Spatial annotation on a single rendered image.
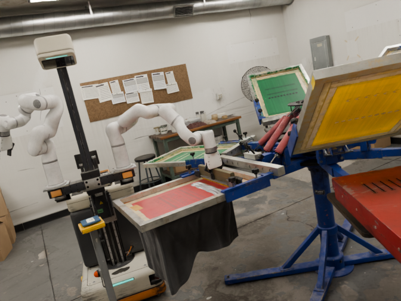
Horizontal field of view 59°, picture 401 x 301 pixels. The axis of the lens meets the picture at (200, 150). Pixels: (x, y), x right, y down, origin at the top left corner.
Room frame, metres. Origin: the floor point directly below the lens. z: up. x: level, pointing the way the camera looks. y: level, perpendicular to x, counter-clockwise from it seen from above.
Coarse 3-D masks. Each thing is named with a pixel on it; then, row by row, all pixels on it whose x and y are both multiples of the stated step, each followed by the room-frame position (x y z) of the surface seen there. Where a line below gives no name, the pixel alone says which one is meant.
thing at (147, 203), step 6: (198, 180) 2.29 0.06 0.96; (204, 180) 2.26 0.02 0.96; (186, 186) 2.21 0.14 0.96; (192, 186) 2.18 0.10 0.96; (168, 192) 2.16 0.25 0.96; (150, 198) 2.11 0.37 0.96; (132, 204) 2.07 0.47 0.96; (138, 204) 2.04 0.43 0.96; (144, 204) 2.02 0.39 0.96; (150, 204) 2.00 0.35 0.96; (156, 204) 1.97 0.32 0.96
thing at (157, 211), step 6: (216, 186) 2.08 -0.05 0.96; (222, 186) 2.05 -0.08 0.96; (198, 192) 2.03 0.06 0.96; (204, 192) 2.01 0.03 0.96; (210, 192) 1.99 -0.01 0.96; (204, 198) 1.90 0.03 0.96; (144, 210) 1.91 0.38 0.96; (150, 210) 1.89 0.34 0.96; (156, 210) 1.87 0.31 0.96; (162, 210) 1.85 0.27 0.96; (168, 210) 1.83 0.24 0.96; (150, 216) 1.79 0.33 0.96; (156, 216) 1.78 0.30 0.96
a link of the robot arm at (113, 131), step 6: (108, 126) 2.31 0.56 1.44; (114, 126) 2.30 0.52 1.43; (120, 126) 2.34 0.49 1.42; (108, 132) 2.30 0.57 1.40; (114, 132) 2.30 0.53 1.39; (120, 132) 2.33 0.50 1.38; (114, 138) 2.30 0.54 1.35; (120, 138) 2.31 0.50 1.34; (114, 144) 2.30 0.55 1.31; (120, 144) 2.31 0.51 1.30
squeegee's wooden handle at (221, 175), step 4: (200, 164) 2.29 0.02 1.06; (200, 168) 2.27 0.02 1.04; (208, 168) 2.16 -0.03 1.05; (216, 168) 2.10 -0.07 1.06; (200, 172) 2.28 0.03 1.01; (204, 172) 2.23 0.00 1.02; (212, 172) 2.12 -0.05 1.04; (216, 172) 2.08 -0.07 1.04; (220, 172) 2.03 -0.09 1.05; (224, 172) 1.99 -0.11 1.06; (228, 172) 1.96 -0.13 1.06; (232, 172) 1.95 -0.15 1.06; (208, 176) 2.18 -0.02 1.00; (216, 176) 2.09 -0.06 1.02; (220, 176) 2.04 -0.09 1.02; (224, 176) 1.99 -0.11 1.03; (228, 176) 1.95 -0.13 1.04; (220, 180) 2.05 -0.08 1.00; (224, 180) 2.00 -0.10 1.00
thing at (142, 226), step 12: (228, 168) 2.30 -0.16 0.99; (180, 180) 2.29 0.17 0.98; (144, 192) 2.18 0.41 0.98; (156, 192) 2.21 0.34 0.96; (120, 204) 2.01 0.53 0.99; (192, 204) 1.75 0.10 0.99; (204, 204) 1.75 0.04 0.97; (132, 216) 1.75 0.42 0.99; (168, 216) 1.66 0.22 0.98; (180, 216) 1.69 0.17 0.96; (144, 228) 1.61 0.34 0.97
